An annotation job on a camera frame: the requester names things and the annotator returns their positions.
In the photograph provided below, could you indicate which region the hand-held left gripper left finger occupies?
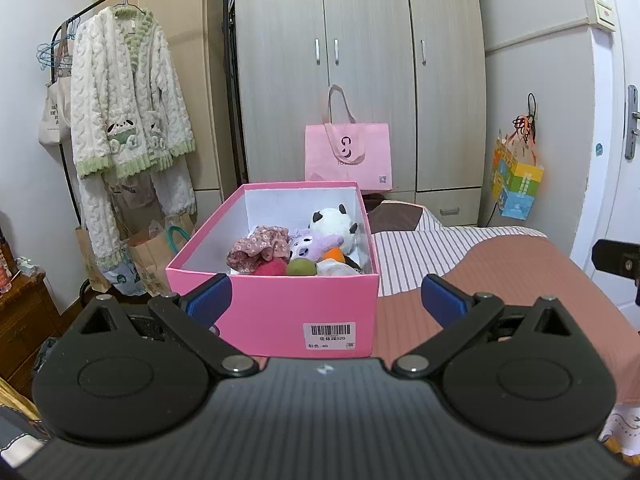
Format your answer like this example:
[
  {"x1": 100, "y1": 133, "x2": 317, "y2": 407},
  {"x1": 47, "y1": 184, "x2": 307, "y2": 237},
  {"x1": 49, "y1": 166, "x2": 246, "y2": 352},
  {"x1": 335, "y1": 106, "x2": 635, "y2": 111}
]
[{"x1": 65, "y1": 272, "x2": 261, "y2": 378}]

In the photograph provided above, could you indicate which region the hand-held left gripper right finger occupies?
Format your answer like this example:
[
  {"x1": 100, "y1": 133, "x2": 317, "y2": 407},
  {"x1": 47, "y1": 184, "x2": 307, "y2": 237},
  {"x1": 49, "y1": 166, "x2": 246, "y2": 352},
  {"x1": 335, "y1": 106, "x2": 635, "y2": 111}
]
[{"x1": 391, "y1": 273, "x2": 576, "y2": 378}]

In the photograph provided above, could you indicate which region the red plush toy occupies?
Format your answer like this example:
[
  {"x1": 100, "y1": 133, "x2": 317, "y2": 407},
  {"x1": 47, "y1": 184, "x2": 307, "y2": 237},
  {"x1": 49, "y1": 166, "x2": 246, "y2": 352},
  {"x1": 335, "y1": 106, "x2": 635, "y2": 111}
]
[{"x1": 252, "y1": 258, "x2": 290, "y2": 277}]

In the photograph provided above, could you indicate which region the pink floral scrunchie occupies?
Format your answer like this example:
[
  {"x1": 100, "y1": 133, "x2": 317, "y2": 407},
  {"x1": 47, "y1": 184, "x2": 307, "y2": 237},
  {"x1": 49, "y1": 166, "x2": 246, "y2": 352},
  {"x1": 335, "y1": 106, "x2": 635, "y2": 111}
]
[{"x1": 226, "y1": 226, "x2": 291, "y2": 273}]

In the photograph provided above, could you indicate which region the pink cardboard box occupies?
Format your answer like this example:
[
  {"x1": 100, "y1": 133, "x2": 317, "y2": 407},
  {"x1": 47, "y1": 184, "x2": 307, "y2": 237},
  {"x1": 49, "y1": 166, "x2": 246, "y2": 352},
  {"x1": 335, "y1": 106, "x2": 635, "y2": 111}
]
[{"x1": 166, "y1": 181, "x2": 380, "y2": 359}]

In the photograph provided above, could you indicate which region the white item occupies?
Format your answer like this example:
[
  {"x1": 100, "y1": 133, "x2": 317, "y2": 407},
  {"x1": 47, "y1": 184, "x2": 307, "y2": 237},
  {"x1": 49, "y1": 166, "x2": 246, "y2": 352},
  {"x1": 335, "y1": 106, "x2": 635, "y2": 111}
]
[{"x1": 316, "y1": 260, "x2": 363, "y2": 276}]

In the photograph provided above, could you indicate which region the purple plush toy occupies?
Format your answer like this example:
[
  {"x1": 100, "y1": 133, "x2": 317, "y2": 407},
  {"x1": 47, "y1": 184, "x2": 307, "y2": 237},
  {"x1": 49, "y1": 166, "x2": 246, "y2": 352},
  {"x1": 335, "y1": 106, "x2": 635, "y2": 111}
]
[{"x1": 289, "y1": 227, "x2": 346, "y2": 263}]

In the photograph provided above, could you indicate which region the white panda plush toy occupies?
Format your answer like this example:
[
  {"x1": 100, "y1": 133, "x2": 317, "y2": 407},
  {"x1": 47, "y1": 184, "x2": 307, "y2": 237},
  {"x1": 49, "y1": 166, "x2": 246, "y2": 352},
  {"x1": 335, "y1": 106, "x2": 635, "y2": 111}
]
[{"x1": 306, "y1": 204, "x2": 363, "y2": 263}]

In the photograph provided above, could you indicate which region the white door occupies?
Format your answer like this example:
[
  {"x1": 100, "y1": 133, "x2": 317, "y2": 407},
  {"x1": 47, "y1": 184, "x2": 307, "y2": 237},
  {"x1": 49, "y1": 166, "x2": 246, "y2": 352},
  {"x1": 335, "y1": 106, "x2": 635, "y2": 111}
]
[{"x1": 570, "y1": 0, "x2": 640, "y2": 333}]

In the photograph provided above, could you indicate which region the striped bed sheet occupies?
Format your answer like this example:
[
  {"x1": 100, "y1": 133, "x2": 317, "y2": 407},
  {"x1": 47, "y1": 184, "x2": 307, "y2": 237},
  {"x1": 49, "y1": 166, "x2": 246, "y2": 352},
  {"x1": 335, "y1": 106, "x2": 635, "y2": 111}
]
[{"x1": 367, "y1": 200, "x2": 548, "y2": 298}]

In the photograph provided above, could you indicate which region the brown paper bag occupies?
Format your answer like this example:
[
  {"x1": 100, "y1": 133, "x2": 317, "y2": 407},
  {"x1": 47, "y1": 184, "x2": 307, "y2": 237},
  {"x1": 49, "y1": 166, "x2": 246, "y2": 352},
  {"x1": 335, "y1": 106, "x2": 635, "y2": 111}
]
[
  {"x1": 127, "y1": 212, "x2": 196, "y2": 296},
  {"x1": 75, "y1": 225, "x2": 113, "y2": 293}
]

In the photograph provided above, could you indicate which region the white plastic bag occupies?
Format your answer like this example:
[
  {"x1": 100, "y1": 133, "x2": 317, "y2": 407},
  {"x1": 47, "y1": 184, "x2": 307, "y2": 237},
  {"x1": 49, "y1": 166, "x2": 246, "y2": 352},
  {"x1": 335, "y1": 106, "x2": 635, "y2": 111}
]
[{"x1": 98, "y1": 245, "x2": 150, "y2": 296}]

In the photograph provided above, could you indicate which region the colourful gift bag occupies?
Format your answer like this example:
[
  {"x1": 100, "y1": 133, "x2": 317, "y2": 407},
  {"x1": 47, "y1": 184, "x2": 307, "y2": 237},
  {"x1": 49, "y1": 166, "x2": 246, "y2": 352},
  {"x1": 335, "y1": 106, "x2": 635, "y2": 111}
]
[{"x1": 492, "y1": 137, "x2": 545, "y2": 221}]

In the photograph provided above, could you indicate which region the white patterned cloth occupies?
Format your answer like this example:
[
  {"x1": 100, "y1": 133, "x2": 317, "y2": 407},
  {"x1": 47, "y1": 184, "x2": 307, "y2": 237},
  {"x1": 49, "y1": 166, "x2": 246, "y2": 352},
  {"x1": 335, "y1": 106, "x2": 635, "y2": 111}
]
[{"x1": 597, "y1": 402, "x2": 640, "y2": 456}]

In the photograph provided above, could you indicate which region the pink tote bag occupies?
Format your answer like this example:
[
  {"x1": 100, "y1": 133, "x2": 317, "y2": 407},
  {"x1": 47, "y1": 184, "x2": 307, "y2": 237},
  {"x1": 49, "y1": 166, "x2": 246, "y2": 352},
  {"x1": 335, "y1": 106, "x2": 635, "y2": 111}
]
[{"x1": 305, "y1": 85, "x2": 393, "y2": 192}]

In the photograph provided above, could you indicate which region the wooden nightstand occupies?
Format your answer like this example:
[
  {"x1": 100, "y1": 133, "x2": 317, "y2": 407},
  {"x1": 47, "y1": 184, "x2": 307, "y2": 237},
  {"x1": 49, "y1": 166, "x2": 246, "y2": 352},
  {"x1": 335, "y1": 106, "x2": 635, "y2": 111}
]
[{"x1": 0, "y1": 265, "x2": 66, "y2": 401}]

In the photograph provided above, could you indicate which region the beige tall cabinet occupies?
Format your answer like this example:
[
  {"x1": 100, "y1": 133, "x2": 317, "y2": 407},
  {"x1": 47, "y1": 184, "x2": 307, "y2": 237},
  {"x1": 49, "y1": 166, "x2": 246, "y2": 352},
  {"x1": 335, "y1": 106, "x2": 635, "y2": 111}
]
[{"x1": 95, "y1": 0, "x2": 238, "y2": 206}]

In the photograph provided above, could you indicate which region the black clothes rack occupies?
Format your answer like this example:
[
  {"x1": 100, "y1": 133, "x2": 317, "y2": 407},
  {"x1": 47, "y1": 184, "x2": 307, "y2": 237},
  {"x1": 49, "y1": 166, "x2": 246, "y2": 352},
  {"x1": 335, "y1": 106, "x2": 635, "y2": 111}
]
[{"x1": 48, "y1": 0, "x2": 250, "y2": 306}]

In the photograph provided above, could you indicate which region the canvas tote bag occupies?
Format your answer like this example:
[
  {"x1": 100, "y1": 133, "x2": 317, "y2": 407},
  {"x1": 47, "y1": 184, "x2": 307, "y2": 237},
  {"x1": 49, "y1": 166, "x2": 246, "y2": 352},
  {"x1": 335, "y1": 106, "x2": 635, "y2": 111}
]
[{"x1": 39, "y1": 40, "x2": 73, "y2": 147}]

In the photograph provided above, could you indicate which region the grey wooden wardrobe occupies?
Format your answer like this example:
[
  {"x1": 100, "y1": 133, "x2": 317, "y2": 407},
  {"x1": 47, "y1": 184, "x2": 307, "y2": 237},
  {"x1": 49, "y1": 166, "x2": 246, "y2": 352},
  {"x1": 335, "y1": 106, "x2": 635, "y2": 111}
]
[{"x1": 234, "y1": 0, "x2": 488, "y2": 226}]

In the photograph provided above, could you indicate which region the metal door handle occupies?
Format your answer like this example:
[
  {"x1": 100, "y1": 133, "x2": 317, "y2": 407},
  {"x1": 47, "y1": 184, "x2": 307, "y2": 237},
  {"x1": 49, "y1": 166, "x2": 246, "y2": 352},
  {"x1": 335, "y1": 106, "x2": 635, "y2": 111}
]
[{"x1": 625, "y1": 85, "x2": 640, "y2": 161}]

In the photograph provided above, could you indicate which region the black wall hook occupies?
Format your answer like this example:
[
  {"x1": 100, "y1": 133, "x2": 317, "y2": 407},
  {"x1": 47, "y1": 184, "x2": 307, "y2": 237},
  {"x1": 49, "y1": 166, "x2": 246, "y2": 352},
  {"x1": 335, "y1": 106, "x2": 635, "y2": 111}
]
[{"x1": 512, "y1": 92, "x2": 538, "y2": 143}]

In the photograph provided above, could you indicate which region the beige wall switch box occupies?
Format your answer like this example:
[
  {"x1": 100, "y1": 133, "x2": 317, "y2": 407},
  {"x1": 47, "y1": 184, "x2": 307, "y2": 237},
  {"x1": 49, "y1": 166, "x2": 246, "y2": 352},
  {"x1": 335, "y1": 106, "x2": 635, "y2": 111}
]
[{"x1": 585, "y1": 0, "x2": 617, "y2": 33}]

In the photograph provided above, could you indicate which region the blue wire hanger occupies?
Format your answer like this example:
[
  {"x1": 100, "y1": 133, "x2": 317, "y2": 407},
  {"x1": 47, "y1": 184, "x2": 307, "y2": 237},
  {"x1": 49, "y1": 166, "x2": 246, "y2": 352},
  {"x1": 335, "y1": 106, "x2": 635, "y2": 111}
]
[{"x1": 36, "y1": 40, "x2": 68, "y2": 72}]

